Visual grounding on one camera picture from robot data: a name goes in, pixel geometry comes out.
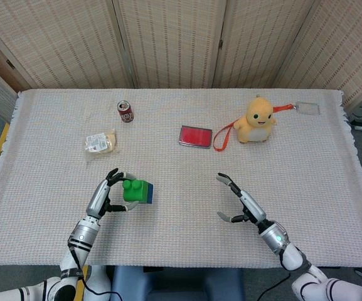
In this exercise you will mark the white woven tablecloth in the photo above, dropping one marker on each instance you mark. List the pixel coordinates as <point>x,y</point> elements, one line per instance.
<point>184,235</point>

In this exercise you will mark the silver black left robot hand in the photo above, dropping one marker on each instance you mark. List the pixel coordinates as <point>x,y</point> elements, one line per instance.
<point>97,199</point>

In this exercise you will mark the green toy block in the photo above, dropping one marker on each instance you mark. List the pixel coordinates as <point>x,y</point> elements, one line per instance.
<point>134,191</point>

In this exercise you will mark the blue toy block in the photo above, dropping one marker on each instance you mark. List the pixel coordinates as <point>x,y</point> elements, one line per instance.
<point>149,193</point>

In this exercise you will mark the beige folding screen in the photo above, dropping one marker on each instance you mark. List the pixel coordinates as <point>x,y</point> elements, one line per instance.
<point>174,40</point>

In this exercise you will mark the yellow plush dinosaur toy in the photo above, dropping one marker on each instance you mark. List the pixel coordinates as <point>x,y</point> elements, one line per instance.
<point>257,122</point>

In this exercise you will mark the white robot column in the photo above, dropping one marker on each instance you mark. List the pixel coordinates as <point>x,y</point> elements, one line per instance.
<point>100,279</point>

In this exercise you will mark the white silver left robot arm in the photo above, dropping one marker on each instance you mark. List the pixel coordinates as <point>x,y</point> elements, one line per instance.
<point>81,235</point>

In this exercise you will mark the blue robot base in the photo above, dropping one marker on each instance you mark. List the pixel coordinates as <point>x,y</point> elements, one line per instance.
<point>174,285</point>

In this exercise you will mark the clear packet of yellow snack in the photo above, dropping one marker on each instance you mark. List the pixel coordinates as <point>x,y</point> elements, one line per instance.
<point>100,142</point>

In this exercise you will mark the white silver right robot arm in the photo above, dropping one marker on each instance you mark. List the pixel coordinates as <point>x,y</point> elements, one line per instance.
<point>276,238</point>

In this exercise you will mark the clear badge holder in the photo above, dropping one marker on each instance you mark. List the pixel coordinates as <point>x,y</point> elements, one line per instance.
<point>308,108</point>

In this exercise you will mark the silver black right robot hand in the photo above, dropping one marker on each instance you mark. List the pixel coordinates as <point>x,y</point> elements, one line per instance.
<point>253,205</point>

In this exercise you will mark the red soda can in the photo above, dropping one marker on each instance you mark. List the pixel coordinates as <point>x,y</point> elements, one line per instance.
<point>126,114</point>

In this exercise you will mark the red card case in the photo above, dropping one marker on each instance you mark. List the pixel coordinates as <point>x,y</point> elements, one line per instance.
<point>195,136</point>

